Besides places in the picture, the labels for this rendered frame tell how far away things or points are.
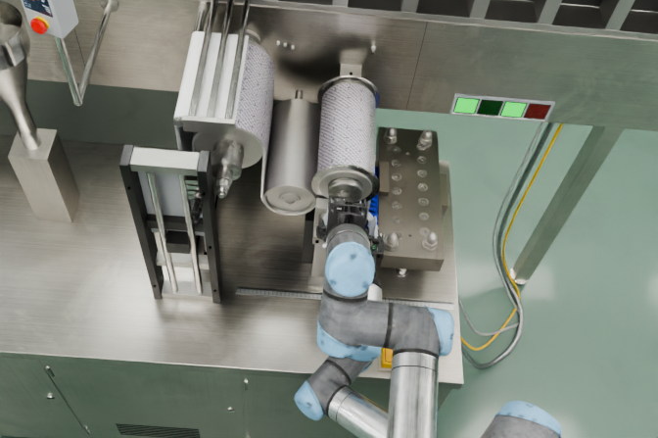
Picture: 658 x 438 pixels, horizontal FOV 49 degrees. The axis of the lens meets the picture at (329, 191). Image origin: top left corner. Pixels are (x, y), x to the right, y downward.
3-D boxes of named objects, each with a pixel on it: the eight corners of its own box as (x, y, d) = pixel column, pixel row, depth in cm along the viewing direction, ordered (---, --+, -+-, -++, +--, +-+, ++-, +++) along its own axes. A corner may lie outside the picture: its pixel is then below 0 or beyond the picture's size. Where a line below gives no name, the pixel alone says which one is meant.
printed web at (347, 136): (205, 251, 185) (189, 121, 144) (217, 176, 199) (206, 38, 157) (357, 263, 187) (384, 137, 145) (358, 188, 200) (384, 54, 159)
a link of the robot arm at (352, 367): (322, 370, 164) (325, 351, 155) (352, 335, 170) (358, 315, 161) (349, 393, 162) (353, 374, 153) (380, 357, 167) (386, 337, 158)
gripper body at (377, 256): (385, 230, 162) (385, 278, 155) (380, 250, 169) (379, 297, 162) (351, 228, 162) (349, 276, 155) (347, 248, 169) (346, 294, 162)
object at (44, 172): (23, 228, 186) (-56, 70, 139) (39, 183, 194) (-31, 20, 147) (79, 232, 186) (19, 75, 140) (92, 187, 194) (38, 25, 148)
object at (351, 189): (367, 188, 154) (355, 207, 160) (367, 180, 155) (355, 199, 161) (334, 180, 153) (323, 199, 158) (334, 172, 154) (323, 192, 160)
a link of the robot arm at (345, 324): (381, 366, 118) (391, 304, 115) (312, 358, 118) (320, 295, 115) (379, 344, 126) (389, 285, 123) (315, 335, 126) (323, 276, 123)
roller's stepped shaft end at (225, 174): (213, 200, 145) (212, 191, 142) (217, 175, 148) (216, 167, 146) (229, 201, 145) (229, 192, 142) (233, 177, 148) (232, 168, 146)
